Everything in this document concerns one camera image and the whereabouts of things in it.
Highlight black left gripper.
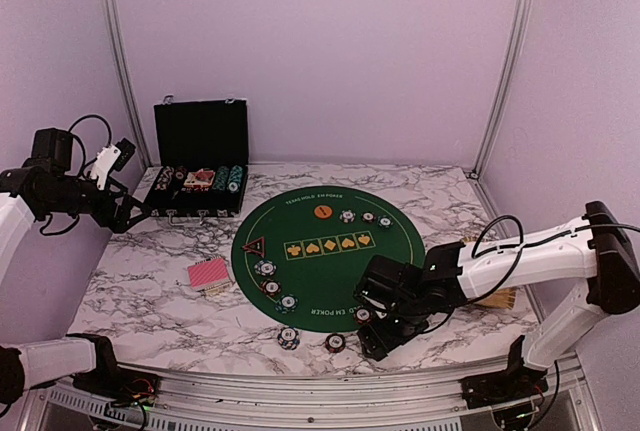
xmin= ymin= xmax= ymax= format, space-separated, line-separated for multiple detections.
xmin=42 ymin=176 xmax=150 ymax=233

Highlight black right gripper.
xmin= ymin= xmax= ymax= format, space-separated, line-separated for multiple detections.
xmin=358 ymin=295 xmax=430 ymax=362

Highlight red chips bottom mat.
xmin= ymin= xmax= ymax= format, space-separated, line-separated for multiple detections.
xmin=353 ymin=307 xmax=372 ymax=326

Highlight red black chip stack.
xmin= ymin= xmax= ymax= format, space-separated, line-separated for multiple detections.
xmin=324 ymin=333 xmax=346 ymax=353

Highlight white blue chip stack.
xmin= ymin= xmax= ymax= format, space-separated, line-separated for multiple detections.
xmin=277 ymin=327 xmax=300 ymax=350

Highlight teal chips mat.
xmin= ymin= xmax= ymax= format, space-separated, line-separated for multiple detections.
xmin=275 ymin=294 xmax=299 ymax=314

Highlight red striped card deck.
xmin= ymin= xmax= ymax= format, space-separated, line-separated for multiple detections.
xmin=187 ymin=256 xmax=233 ymax=295

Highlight teal chip top mat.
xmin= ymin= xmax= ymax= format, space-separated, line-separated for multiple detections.
xmin=377 ymin=216 xmax=393 ymax=229

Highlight small chip top mat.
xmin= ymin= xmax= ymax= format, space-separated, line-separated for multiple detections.
xmin=362 ymin=212 xmax=376 ymax=223

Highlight white blue chips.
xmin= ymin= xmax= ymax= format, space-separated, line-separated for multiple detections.
xmin=253 ymin=259 xmax=277 ymax=277

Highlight orange dealer button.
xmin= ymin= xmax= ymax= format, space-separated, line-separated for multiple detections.
xmin=313 ymin=205 xmax=333 ymax=219

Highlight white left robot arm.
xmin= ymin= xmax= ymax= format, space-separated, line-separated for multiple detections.
xmin=1 ymin=157 xmax=151 ymax=404

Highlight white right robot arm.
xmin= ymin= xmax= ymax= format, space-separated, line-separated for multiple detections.
xmin=354 ymin=201 xmax=639 ymax=399

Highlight playing cards in case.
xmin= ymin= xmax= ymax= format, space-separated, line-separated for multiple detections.
xmin=183 ymin=169 xmax=215 ymax=191

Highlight black poker chip case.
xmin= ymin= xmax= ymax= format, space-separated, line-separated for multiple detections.
xmin=145 ymin=98 xmax=249 ymax=218

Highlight teal chips in case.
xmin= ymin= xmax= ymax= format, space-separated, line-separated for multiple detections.
xmin=212 ymin=165 xmax=245 ymax=194

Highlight round green poker mat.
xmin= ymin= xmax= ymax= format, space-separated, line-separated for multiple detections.
xmin=231 ymin=186 xmax=425 ymax=333

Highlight woven bamboo basket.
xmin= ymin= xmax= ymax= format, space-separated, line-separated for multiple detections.
xmin=459 ymin=235 xmax=519 ymax=311

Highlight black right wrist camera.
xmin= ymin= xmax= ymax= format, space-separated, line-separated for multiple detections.
xmin=353 ymin=255 xmax=420 ymax=312

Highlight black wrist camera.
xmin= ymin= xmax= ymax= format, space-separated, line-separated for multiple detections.
xmin=353 ymin=255 xmax=420 ymax=312
xmin=28 ymin=128 xmax=73 ymax=174

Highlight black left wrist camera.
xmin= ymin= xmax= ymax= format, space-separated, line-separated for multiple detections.
xmin=28 ymin=128 xmax=73 ymax=174

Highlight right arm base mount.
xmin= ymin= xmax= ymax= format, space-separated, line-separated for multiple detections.
xmin=460 ymin=370 xmax=548 ymax=409

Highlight front aluminium rail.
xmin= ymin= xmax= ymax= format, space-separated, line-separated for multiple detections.
xmin=17 ymin=353 xmax=604 ymax=430

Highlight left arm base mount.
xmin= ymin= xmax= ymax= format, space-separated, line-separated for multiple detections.
xmin=73 ymin=369 xmax=160 ymax=406

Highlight left aluminium frame post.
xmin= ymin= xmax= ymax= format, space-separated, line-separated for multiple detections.
xmin=101 ymin=0 xmax=152 ymax=169

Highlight aluminium frame post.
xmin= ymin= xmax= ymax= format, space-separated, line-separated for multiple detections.
xmin=468 ymin=0 xmax=533 ymax=181
xmin=101 ymin=0 xmax=152 ymax=169

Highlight right aluminium frame post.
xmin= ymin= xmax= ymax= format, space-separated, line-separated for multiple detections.
xmin=468 ymin=0 xmax=533 ymax=181

